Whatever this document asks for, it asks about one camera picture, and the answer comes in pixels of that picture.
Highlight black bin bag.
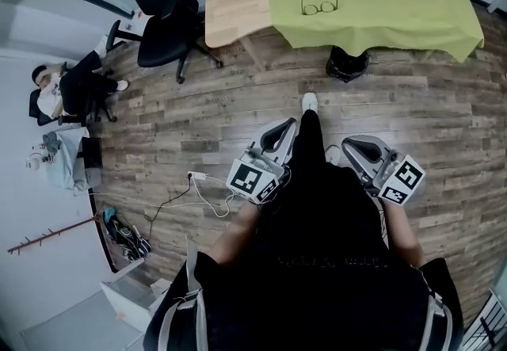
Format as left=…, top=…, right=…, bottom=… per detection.
left=325, top=45, right=372, bottom=84

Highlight person's white shoe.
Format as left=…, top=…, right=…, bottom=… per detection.
left=324, top=144, right=342, bottom=166
left=301, top=92, right=320, bottom=115

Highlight cloth-covered side table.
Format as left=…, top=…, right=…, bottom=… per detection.
left=25, top=126, right=91, bottom=196

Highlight black cable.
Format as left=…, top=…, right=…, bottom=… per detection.
left=143, top=177, right=193, bottom=251

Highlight white storage box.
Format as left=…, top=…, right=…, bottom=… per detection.
left=98, top=258, right=172, bottom=334

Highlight brown wooden coat rack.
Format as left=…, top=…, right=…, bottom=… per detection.
left=6, top=216, right=99, bottom=256

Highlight person's black trouser leg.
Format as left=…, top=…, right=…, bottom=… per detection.
left=290, top=109, right=330, bottom=184

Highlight black flat panel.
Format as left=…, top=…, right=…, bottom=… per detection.
left=81, top=136, right=104, bottom=188

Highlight dark bag with shoes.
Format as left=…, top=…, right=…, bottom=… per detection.
left=101, top=206, right=153, bottom=262

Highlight black swivel chair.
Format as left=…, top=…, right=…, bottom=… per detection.
left=28, top=88, right=118, bottom=128

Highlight grey backpack strap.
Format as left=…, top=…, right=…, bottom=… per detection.
left=418, top=288, right=455, bottom=351
left=157, top=238, right=210, bottom=351

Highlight person's black shirt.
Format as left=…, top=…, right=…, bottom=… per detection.
left=143, top=163, right=465, bottom=351

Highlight green tablecloth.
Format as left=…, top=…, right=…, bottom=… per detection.
left=261, top=0, right=485, bottom=63

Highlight person's right forearm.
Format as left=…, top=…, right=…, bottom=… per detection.
left=379, top=198, right=428, bottom=268

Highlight black office chair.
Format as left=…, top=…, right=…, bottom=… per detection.
left=105, top=0, right=225, bottom=86

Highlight person's left forearm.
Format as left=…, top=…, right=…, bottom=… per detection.
left=207, top=198, right=263, bottom=268

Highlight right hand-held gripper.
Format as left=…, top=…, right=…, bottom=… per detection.
left=341, top=135, right=427, bottom=207

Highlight white cable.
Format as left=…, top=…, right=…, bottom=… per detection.
left=87, top=173, right=238, bottom=219

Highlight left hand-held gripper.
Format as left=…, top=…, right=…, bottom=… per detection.
left=225, top=116, right=299, bottom=207

